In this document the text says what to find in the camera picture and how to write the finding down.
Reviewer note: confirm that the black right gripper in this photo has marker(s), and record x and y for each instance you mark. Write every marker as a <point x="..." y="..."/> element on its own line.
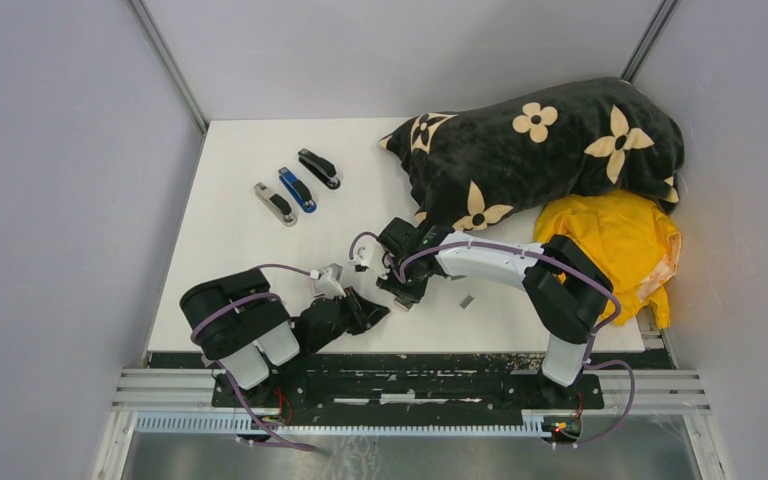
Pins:
<point x="390" y="284"/>

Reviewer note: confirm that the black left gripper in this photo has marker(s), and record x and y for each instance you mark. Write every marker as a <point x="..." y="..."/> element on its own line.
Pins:
<point x="364" y="313"/>

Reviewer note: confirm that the grey staple strip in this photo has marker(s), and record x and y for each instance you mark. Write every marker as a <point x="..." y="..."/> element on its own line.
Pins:
<point x="466" y="302"/>

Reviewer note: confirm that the black stapler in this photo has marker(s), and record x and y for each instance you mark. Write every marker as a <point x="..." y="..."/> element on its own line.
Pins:
<point x="321" y="168"/>

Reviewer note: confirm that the beige stapler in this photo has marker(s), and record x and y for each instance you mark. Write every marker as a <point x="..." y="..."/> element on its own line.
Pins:
<point x="276" y="204"/>

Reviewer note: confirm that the blue stapler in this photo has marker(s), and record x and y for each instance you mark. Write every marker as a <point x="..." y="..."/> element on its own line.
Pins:
<point x="298" y="190"/>

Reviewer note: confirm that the staple box with staples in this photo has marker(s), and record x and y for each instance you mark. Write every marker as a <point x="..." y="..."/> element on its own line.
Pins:
<point x="405" y="304"/>

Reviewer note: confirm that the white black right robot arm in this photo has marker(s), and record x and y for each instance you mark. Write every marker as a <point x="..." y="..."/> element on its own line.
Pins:
<point x="567" y="290"/>

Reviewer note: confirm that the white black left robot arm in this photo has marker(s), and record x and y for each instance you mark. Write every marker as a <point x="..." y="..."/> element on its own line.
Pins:
<point x="245" y="328"/>

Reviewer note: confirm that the black floral plush pillow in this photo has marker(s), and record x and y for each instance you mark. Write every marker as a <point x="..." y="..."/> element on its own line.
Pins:
<point x="472" y="169"/>

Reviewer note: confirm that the yellow crumpled cloth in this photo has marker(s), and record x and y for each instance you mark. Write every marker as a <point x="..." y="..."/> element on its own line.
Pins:
<point x="634" y="243"/>

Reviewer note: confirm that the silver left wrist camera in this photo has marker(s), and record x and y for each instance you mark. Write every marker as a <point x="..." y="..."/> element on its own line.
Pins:
<point x="326" y="282"/>

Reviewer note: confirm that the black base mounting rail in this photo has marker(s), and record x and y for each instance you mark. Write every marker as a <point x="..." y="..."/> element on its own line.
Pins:
<point x="436" y="390"/>

